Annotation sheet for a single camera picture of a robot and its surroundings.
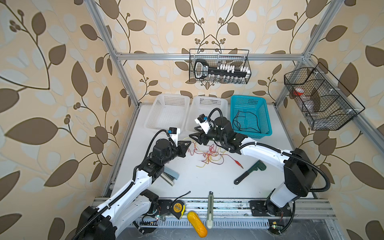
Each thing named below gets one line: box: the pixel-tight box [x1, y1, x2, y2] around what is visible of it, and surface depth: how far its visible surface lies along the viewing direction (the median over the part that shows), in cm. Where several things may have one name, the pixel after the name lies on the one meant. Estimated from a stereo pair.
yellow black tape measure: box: [170, 200, 186, 220], surface depth 73 cm
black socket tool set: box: [194, 59, 251, 80], surface depth 85 cm
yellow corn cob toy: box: [187, 210, 208, 238], surface depth 69 cm
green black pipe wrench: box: [234, 159, 267, 185], surface depth 86 cm
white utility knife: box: [207, 191, 214, 229], surface depth 75 cm
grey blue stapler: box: [160, 166, 180, 187], surface depth 84 cm
